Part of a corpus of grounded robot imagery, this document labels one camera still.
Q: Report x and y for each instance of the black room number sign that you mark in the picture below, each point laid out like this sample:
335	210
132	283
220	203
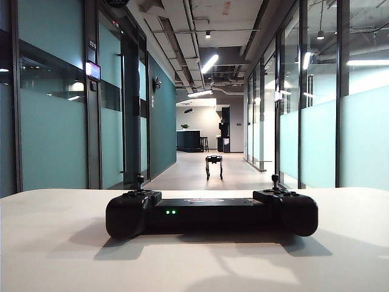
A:
92	44

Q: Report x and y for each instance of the dark wooden bar stool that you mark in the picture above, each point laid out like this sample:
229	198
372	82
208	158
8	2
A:
204	139

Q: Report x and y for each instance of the small white wall notice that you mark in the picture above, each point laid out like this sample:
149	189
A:
153	101

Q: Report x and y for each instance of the grey pendant ceiling lamp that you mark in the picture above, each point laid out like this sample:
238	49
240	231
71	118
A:
320	36

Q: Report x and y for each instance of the dark counter with white top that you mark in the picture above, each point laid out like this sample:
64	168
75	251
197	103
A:
187	141

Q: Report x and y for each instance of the lit door display panel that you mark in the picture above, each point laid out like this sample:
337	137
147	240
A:
93	70

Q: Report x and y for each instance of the white linear ceiling light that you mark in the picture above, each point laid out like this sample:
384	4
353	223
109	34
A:
307	60
367	62
200	93
209	63

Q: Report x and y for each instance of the black handheld remote control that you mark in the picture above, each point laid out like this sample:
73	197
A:
206	214

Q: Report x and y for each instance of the black quadruped robot dog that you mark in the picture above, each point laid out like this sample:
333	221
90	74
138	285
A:
214	161

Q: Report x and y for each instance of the green potted plant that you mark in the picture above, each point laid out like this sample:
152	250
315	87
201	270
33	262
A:
184	126

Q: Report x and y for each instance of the small ceiling spot light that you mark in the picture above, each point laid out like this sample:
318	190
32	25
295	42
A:
208	34

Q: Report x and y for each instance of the black door access reader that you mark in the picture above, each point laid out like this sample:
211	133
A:
94	86

